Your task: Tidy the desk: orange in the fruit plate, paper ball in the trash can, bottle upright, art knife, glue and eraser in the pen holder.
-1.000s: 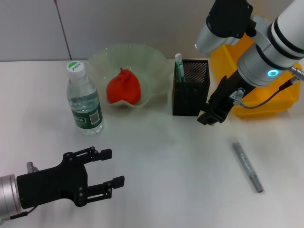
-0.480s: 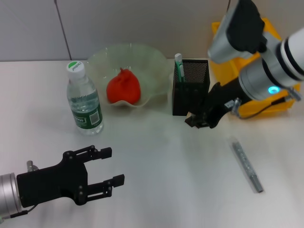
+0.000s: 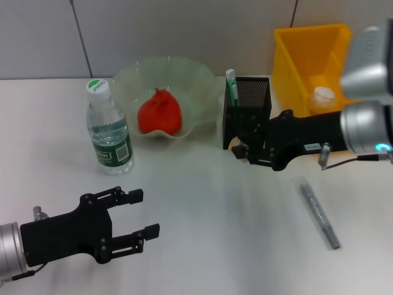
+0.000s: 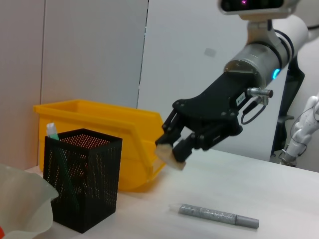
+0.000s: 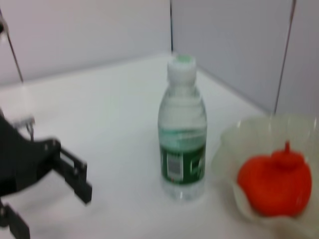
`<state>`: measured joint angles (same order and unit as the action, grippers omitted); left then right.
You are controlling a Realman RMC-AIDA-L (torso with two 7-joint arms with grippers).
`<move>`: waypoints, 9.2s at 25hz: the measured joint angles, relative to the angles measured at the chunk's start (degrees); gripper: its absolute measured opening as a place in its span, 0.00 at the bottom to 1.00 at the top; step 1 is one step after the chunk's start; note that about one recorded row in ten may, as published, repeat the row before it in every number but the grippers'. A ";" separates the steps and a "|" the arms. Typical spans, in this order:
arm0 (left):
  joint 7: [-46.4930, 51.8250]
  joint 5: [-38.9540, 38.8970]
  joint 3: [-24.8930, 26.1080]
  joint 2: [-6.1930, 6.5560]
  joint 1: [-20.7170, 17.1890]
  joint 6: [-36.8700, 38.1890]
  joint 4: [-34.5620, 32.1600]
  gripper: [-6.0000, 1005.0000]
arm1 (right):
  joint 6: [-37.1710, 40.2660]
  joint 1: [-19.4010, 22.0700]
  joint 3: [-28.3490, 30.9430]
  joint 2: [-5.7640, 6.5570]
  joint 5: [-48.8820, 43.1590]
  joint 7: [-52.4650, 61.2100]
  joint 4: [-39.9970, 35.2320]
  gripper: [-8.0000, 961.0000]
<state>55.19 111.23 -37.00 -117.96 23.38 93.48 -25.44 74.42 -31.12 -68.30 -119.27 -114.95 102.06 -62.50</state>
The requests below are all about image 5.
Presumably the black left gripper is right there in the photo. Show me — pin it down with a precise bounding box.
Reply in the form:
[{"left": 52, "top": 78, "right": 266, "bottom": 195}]
[{"left": 0, "top": 109, "right": 93, "bottom": 239}]

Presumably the clear green-label water bottle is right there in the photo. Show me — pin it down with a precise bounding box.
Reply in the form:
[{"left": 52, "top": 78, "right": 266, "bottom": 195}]
[{"left": 157, "top": 53, "right": 209, "bottom": 201}]

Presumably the red-orange toy orange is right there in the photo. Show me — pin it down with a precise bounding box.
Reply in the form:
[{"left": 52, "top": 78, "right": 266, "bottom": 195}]
[{"left": 236, "top": 141, "right": 313, "bottom": 218}]

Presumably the green frosted glass fruit bowl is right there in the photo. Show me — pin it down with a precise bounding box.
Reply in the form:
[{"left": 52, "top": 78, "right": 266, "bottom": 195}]
[{"left": 211, "top": 113, "right": 319, "bottom": 239}]

